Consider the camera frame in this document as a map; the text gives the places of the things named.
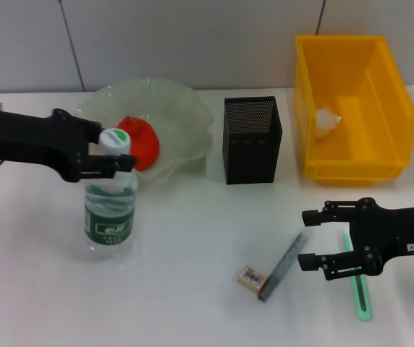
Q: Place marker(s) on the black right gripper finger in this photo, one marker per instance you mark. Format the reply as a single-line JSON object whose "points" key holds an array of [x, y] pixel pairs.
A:
{"points": [[312, 218], [306, 261]]}

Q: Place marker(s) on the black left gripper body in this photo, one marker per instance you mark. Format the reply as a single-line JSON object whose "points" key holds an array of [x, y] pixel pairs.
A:
{"points": [[29, 141]]}

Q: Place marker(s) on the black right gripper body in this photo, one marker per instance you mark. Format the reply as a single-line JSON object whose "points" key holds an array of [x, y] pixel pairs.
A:
{"points": [[391, 231]]}

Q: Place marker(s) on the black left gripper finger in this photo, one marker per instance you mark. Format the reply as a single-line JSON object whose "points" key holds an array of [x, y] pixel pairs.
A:
{"points": [[120, 162], [93, 128]]}

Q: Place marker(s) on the orange fruit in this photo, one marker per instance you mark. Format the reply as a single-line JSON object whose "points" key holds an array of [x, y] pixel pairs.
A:
{"points": [[145, 144]]}

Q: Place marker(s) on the clear water bottle green label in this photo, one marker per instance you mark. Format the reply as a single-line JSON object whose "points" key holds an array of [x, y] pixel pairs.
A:
{"points": [[109, 213]]}

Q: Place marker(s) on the green utility knife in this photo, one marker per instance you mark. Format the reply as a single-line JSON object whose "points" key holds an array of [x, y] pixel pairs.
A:
{"points": [[363, 303]]}

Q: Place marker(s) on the white paper ball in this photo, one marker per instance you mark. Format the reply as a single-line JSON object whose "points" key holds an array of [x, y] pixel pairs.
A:
{"points": [[326, 121]]}

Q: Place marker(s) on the grey marker pen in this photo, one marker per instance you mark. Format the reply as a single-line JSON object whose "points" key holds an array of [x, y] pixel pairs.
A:
{"points": [[283, 265]]}

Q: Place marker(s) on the beige eraser with barcode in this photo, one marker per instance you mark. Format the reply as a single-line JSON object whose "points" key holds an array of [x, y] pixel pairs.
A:
{"points": [[252, 277]]}

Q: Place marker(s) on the green glass fruit plate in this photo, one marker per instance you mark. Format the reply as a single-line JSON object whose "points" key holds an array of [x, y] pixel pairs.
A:
{"points": [[181, 119]]}

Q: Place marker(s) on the black mesh pen holder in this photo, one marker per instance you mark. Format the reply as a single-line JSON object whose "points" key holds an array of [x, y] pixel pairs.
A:
{"points": [[250, 159]]}

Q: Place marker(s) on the yellow plastic bin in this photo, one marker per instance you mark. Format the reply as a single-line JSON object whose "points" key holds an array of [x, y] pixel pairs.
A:
{"points": [[373, 119]]}

